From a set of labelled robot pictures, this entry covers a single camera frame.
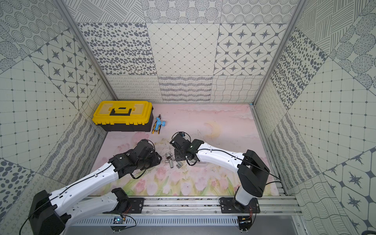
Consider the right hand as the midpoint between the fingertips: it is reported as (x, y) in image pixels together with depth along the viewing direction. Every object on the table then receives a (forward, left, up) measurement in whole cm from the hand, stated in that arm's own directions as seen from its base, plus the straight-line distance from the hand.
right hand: (181, 155), depth 82 cm
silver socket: (+3, +9, -7) cm, 12 cm away
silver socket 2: (-2, +2, -9) cm, 9 cm away
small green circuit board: (-30, +30, -10) cm, 44 cm away
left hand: (-2, +11, +3) cm, 12 cm away
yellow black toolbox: (+22, +37, +9) cm, 44 cm away
